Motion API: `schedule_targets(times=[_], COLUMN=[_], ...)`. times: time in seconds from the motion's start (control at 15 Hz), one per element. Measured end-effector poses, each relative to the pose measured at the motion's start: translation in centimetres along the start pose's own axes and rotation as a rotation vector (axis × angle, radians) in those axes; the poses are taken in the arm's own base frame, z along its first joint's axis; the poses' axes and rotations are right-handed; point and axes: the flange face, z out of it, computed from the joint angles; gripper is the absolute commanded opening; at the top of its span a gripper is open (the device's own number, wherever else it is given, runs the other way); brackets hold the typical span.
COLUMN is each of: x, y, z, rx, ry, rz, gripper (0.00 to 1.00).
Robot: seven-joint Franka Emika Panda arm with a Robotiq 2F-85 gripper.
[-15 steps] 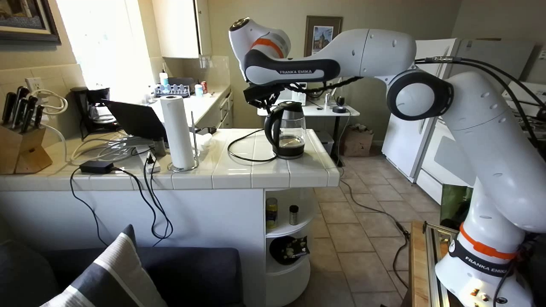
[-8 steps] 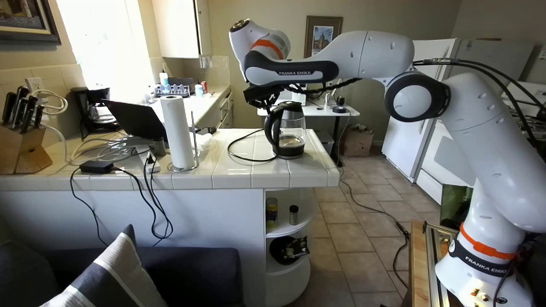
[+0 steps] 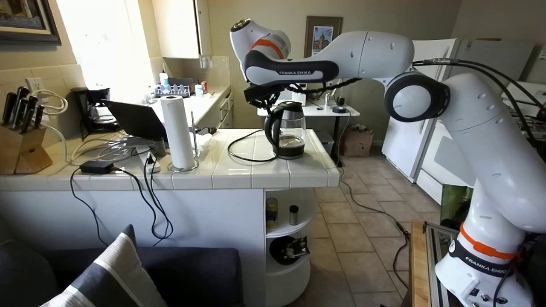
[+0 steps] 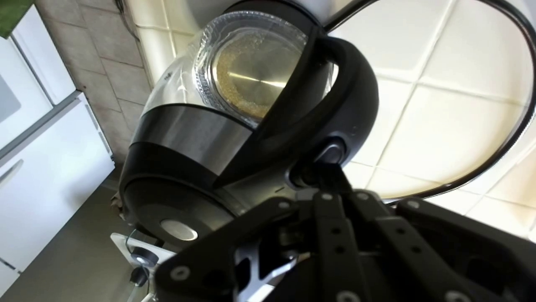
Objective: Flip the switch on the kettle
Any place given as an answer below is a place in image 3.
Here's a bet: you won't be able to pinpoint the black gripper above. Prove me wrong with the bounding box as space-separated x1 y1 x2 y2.
242 81 286 112

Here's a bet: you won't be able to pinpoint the glass electric kettle black base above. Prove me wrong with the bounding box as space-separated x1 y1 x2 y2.
262 98 308 160

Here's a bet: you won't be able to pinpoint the white kitchen cabinets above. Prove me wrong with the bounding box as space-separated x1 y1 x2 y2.
192 83 235 131

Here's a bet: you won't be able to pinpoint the metal paper towel holder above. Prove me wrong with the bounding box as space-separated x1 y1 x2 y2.
165 109 202 173

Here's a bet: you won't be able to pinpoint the dark dish rack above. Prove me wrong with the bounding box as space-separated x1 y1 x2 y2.
151 81 196 100

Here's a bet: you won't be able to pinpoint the white paper towel roll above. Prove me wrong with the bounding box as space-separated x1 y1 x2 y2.
158 93 197 172

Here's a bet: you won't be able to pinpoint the brown cardboard box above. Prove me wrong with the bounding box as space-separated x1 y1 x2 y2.
339 124 375 158

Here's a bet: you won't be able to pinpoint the small dark spice bottle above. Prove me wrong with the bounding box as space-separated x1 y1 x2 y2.
286 202 301 226

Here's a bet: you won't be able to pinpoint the black open laptop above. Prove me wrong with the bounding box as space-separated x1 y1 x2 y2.
102 98 170 144

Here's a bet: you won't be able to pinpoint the white refrigerator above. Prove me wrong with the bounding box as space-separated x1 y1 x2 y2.
378 37 460 184

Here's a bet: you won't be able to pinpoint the white rounded shelf unit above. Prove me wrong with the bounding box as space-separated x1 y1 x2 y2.
262 185 317 307

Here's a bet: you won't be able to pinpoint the dark bowl with items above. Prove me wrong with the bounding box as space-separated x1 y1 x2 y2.
267 233 312 265

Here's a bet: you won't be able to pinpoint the black coffee maker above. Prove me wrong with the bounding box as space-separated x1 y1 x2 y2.
75 85 119 141

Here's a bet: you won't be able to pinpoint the black power adapter brick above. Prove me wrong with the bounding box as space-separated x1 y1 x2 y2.
78 158 115 175

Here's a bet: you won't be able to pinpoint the dark blue sofa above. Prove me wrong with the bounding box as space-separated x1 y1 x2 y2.
0 223 247 307

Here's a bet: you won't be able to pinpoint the wooden robot mounting board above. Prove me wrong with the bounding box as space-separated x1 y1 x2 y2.
406 218 457 307

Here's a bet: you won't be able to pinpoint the blue white striped pillow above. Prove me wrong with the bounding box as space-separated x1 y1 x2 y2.
39 223 170 307

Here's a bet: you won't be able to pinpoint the wooden knife block with knives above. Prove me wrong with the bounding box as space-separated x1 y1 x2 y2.
0 85 54 177

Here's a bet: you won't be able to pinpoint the black kettle power cord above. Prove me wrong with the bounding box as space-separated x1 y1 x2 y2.
225 127 279 165

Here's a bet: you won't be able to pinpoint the brown framed wall picture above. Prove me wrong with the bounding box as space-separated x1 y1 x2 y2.
303 13 344 59

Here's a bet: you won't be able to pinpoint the black floor cable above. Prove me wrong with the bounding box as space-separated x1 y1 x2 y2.
337 177 412 289

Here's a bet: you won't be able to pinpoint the black hanging cable loop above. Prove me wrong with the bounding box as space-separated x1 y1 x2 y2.
112 151 175 242

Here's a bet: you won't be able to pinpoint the white wall cable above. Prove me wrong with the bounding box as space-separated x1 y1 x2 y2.
28 86 71 165

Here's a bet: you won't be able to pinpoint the black adapter cable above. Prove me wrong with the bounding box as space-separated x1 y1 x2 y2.
68 165 110 247

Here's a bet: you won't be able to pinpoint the dark framed wall picture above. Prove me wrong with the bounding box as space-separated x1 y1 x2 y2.
0 0 63 45

